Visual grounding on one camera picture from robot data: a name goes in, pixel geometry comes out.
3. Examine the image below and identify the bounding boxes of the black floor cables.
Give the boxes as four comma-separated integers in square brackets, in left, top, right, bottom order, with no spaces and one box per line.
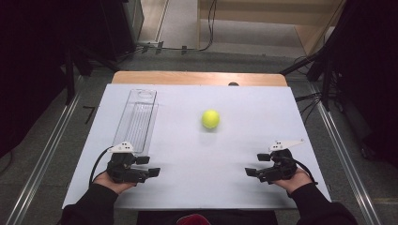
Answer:
[295,92,324,124]

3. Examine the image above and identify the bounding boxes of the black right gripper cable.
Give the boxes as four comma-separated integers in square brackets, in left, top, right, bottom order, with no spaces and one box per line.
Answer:
[293,158,319,186]

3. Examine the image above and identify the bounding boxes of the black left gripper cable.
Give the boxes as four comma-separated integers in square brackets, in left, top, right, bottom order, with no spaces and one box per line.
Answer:
[88,145,115,188]

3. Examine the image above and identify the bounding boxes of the person's left hand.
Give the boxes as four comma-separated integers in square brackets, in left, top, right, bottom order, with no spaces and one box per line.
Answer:
[93,171,137,195]

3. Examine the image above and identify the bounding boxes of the wooden table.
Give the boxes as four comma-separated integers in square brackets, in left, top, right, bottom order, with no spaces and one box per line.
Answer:
[111,70,289,87]

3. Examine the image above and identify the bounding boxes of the black stand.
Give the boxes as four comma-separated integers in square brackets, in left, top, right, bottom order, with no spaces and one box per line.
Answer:
[279,46,337,111]
[62,46,121,106]

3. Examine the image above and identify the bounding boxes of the yellow tennis ball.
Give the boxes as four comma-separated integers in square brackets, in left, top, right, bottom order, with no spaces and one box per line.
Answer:
[201,109,221,129]

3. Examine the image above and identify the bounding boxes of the black hanging cable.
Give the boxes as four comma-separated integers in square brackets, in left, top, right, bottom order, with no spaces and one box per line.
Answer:
[181,0,219,53]

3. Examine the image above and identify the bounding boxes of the clear plastic container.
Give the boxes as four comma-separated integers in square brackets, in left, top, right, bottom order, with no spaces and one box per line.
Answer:
[112,88,160,155]

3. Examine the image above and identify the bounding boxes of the white board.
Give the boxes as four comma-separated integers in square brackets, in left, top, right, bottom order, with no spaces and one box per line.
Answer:
[61,82,332,210]

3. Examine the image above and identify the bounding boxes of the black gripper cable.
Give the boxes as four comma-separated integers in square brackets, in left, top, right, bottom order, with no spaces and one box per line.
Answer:
[88,145,115,188]
[293,158,319,186]

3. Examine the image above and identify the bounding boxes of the black cabinet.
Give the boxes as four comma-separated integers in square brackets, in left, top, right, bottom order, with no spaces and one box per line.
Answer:
[101,0,145,62]

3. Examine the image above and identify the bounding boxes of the metal floor rail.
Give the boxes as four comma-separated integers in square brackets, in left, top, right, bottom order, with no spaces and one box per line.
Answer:
[4,74,84,225]
[308,83,383,225]

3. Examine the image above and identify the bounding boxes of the person's right hand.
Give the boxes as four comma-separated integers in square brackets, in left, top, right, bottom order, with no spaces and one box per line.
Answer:
[273,168,314,195]

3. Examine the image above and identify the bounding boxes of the person's red clothing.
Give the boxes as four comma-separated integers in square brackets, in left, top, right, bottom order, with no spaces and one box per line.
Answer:
[176,214,212,225]

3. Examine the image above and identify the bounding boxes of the black curtain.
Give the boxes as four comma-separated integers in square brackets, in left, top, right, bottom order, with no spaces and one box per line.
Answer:
[325,0,398,168]
[0,0,126,158]

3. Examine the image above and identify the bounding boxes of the light wooden furniture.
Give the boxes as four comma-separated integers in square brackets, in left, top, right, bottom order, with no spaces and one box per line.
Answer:
[196,0,347,56]

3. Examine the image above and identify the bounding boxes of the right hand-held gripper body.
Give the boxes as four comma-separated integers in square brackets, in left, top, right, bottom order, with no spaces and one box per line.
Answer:
[257,139,305,185]

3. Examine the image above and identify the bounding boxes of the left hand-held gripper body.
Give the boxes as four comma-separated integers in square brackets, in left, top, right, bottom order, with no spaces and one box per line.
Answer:
[106,141,151,185]

